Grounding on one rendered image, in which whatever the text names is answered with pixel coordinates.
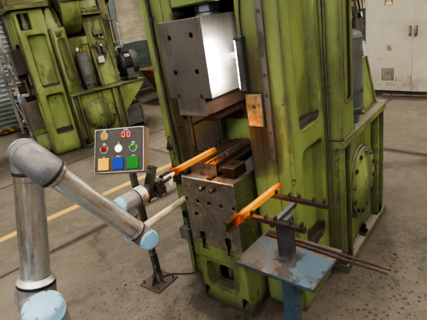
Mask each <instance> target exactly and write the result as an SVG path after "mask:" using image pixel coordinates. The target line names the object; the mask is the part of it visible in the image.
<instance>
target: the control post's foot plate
mask: <svg viewBox="0 0 427 320"><path fill-rule="evenodd" d="M161 273H162V275H163V276H165V275H167V274H170V273H169V272H166V271H163V270H161ZM161 273H160V272H158V275H159V280H160V282H158V278H157V275H156V273H154V272H153V274H152V275H151V276H149V277H148V278H147V279H146V280H143V282H142V283H141V284H140V286H142V287H143V288H147V289H148V290H150V291H153V292H155V293H158V294H160V293H161V292H162V291H163V290H165V289H166V288H167V287H169V286H170V285H171V284H172V283H173V282H174V281H175V280H176V279H177V278H178V276H175V275H173V274H171V275H169V276H165V277H163V276H162V275H161Z"/></svg>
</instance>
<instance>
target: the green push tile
mask: <svg viewBox="0 0 427 320"><path fill-rule="evenodd" d="M135 168H139V156H130V157H127V169H135Z"/></svg>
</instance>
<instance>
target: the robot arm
mask: <svg viewBox="0 0 427 320"><path fill-rule="evenodd" d="M7 156H8V160H9V161H10V169H11V176H12V181H13V196H14V204H15V219H16V227H17V242H18V256H19V264H20V276H19V277H18V278H17V280H16V281H15V286H16V288H15V293H14V299H15V303H16V305H17V307H18V310H19V313H20V315H21V317H22V320H72V319H71V317H70V314H69V311H68V309H67V306H66V302H65V300H64V298H63V297H62V295H61V294H60V293H59V292H58V291H57V279H56V274H55V273H54V272H53V271H51V270H50V252H49V242H48V222H47V212H46V192H45V188H48V187H51V188H52V189H54V190H56V191H57V192H59V193H60V194H61V195H63V196H65V197H66V198H67V199H70V200H71V201H72V202H74V203H76V204H77V205H78V206H80V207H82V208H83V209H84V210H86V211H87V212H89V213H91V214H92V215H94V216H95V217H97V218H98V219H100V220H101V221H103V222H104V223H106V224H107V225H109V226H110V227H112V228H113V229H115V230H117V231H118V232H120V233H121V234H122V235H124V237H125V239H126V240H127V241H129V242H134V243H135V244H137V245H139V246H140V247H141V248H142V249H143V250H151V249H153V248H154V247H155V246H156V245H157V243H158V240H159V235H158V233H157V232H156V231H155V230H152V228H150V227H148V226H147V225H146V224H144V223H143V222H141V221H140V217H139V213H138V210H137V208H139V207H141V206H142V205H143V204H145V203H150V202H151V199H152V198H154V197H162V196H164V195H165V194H167V190H166V186H165V184H168V183H169V185H172V184H173V176H174V174H175V172H171V173H170V174H168V175H166V176H164V177H163V178H160V177H159V175H160V174H162V173H160V174H159V175H156V170H157V166H154V165H147V171H146V177H145V182H144V185H142V186H141V185H138V186H136V187H135V188H133V189H132V190H130V191H128V192H127V193H125V194H123V195H122V196H120V197H117V198H116V199H115V200H114V201H111V200H110V199H108V198H107V197H105V196H104V195H103V194H101V193H100V192H99V191H97V190H96V189H94V188H93V187H92V186H90V185H89V184H87V183H86V182H85V181H83V180H82V179H80V178H79V177H77V176H76V175H75V174H73V173H72V172H71V171H69V170H68V169H67V168H66V167H65V162H64V161H63V160H61V159H60V158H58V157H57V156H56V155H54V154H53V153H51V152H50V151H49V150H47V149H45V148H44V147H43V146H42V145H39V144H38V143H37V142H36V141H35V140H32V139H28V138H21V139H18V140H15V141H14V142H13V143H12V144H11V145H10V146H9V148H8V152H7ZM164 193H165V194H164ZM162 194H163V195H162Z"/></svg>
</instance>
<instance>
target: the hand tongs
mask: <svg viewBox="0 0 427 320"><path fill-rule="evenodd" d="M266 236H269V237H272V238H275V239H277V236H276V232H275V231H273V230H269V231H268V232H266ZM295 241H297V242H300V243H304V244H307V245H310V246H314V247H316V248H320V249H322V250H325V251H329V252H332V253H335V254H338V255H341V256H344V257H347V258H351V259H354V260H357V261H359V262H363V263H366V264H369V265H373V266H375V267H379V268H381V269H384V270H388V271H391V269H390V268H388V267H385V266H382V265H378V264H376V263H372V262H368V261H366V260H362V259H360V258H356V257H353V256H350V255H347V254H344V253H340V252H338V251H334V250H330V249H328V248H324V247H322V246H318V245H315V244H312V243H308V242H305V241H302V240H299V239H295ZM297 242H295V245H298V246H301V247H303V248H306V249H309V250H312V251H315V252H318V253H321V254H324V255H328V256H330V257H334V258H337V259H340V260H343V261H345V262H349V263H352V264H355V265H358V266H361V267H364V268H366V269H370V270H373V271H376V272H379V273H382V274H385V275H388V272H385V271H382V270H379V269H375V268H373V267H369V266H367V265H364V264H361V263H358V262H354V261H351V260H348V259H345V258H342V257H339V256H336V255H333V254H330V253H327V252H324V251H320V250H317V249H314V248H311V247H309V246H305V245H303V244H299V243H297Z"/></svg>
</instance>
